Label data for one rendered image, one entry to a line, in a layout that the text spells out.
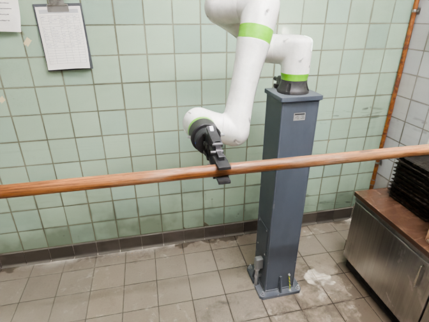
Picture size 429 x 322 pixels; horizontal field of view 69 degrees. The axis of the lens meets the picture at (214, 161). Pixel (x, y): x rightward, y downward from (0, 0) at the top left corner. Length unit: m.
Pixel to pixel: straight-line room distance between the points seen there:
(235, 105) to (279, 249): 1.04
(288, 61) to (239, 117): 0.50
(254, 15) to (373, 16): 1.34
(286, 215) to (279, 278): 0.45
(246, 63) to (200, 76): 0.87
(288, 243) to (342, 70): 1.17
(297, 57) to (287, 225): 0.87
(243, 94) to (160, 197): 1.28
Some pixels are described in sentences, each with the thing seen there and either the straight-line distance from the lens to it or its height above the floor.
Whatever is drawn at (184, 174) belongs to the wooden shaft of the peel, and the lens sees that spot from 0.74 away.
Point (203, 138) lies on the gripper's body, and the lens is 0.90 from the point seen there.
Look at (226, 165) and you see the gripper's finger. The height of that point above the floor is 1.21.
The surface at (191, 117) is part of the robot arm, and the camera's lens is 1.02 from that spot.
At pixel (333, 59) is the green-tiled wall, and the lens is 2.24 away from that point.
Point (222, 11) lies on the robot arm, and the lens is 1.21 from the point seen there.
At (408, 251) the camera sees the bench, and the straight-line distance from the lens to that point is 1.83.
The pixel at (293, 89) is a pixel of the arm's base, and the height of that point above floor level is 1.22.
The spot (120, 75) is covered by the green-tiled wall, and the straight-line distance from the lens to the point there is 1.91.
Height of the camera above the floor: 1.54
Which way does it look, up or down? 25 degrees down
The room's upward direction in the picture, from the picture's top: straight up
